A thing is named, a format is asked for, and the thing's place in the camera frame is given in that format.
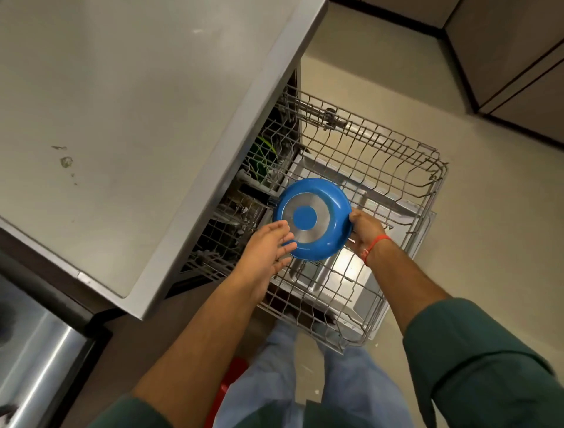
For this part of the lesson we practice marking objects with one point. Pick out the person's left hand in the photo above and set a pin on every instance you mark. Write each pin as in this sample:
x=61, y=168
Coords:
x=264, y=260

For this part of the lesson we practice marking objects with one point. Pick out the person's right hand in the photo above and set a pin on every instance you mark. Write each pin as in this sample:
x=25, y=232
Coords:
x=365, y=227

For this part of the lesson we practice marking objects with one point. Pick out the blue frying pan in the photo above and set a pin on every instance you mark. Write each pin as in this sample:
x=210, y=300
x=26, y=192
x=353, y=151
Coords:
x=321, y=198

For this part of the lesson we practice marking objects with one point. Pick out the round green plate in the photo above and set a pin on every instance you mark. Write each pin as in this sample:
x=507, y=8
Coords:
x=264, y=169

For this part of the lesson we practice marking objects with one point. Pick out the silver dishwasher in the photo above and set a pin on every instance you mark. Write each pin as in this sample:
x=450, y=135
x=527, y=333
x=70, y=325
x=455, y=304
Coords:
x=132, y=110

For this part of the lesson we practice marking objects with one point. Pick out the person's left forearm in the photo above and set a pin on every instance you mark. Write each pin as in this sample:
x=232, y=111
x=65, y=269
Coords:
x=202, y=352

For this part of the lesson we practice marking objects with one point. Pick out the person's right forearm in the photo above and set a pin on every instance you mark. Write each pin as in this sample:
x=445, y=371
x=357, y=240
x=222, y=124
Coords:
x=405, y=286

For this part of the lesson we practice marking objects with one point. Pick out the orange thread wristband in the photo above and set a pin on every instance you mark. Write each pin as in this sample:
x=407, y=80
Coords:
x=376, y=242

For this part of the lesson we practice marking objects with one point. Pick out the red plastic bucket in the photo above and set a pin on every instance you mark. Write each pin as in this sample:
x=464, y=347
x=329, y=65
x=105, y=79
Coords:
x=231, y=375

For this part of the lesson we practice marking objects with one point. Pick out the green shirt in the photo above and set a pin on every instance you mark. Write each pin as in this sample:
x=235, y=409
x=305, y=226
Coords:
x=476, y=352

